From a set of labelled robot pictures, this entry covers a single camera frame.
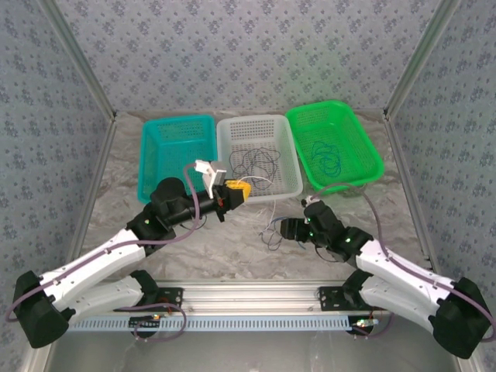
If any thin dark cable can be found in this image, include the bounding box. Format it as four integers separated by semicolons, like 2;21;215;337
228;146;282;185
258;228;284;253

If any thin blue cable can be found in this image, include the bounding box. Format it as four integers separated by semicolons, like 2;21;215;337
267;215;290;249
311;139;343;178

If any white plastic basket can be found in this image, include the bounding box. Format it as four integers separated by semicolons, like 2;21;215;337
215;114;304;205

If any teal plastic basket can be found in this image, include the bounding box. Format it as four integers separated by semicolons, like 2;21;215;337
138;114;217;206

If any green plastic basket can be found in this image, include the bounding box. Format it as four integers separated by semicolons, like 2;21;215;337
285;99;385;195

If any small black circuit board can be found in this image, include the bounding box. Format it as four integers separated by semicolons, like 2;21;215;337
350;316;380;335
129;314;163;331

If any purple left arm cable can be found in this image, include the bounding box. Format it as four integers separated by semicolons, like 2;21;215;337
5;162;188;343

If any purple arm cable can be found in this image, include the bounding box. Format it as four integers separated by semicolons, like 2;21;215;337
308;183;490;340
5;162;188;343

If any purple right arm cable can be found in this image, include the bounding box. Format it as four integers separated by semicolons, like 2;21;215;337
308;183;490;340

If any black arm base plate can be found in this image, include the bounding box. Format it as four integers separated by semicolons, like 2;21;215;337
112;285;184;312
318;285;391;311

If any aluminium table side rail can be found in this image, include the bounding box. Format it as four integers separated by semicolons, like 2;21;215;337
383;110;438;261
60;115;118;284

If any aluminium mounting rail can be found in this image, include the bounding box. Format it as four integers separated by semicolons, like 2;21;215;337
69;279;373;313

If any slotted grey cable duct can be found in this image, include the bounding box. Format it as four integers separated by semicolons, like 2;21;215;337
67;315;356;333

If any aluminium frame post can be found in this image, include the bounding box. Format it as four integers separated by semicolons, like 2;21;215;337
38;0;118;122
382;0;463;122

